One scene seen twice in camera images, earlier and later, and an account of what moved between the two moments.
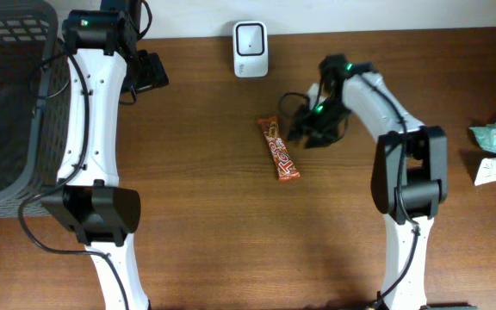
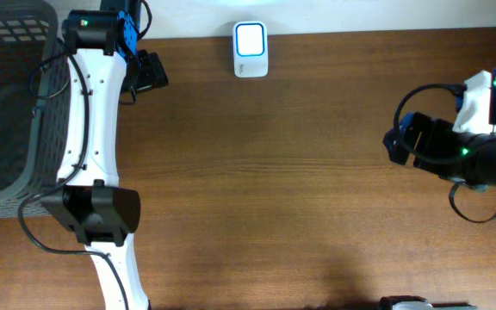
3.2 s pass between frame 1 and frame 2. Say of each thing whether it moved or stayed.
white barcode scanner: stayed
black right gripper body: moved
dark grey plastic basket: stayed
